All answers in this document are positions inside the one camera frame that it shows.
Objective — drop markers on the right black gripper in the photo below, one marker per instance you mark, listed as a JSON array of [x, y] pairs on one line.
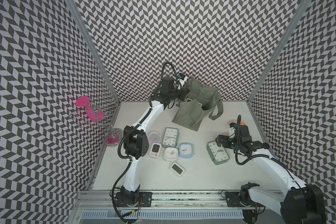
[[225, 138]]

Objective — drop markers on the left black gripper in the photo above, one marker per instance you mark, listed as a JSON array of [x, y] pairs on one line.
[[184, 91]]

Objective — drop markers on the green canvas bag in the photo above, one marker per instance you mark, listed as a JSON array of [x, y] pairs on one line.
[[201, 101]]

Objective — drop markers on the blue square alarm clock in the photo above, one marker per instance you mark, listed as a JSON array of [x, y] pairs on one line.
[[186, 150]]

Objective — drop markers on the white square analog clock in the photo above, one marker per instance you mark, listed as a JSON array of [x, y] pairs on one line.
[[171, 154]]

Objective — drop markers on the white digital clock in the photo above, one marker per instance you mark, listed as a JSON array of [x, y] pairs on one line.
[[177, 169]]

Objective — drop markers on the white timer with orange buttons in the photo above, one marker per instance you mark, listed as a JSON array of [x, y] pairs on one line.
[[155, 150]]

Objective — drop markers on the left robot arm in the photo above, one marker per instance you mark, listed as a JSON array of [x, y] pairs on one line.
[[134, 144]]

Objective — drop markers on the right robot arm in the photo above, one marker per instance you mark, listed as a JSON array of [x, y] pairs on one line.
[[300, 203]]

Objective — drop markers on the large green analog clock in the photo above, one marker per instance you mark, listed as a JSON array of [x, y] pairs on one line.
[[217, 154]]

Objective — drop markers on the green rectangular analog clock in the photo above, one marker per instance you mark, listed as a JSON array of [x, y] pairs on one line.
[[170, 137]]

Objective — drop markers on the pink round alarm clock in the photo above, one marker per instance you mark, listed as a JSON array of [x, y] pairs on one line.
[[153, 136]]

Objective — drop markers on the orange patterned bowl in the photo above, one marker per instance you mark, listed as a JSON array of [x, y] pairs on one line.
[[241, 123]]

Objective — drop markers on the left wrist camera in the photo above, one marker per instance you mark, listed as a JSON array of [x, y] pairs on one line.
[[182, 79]]

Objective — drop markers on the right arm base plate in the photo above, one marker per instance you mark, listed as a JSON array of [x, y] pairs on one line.
[[238, 199]]

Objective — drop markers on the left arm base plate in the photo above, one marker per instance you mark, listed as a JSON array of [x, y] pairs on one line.
[[133, 199]]

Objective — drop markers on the aluminium front rail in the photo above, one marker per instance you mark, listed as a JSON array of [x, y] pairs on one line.
[[161, 199]]

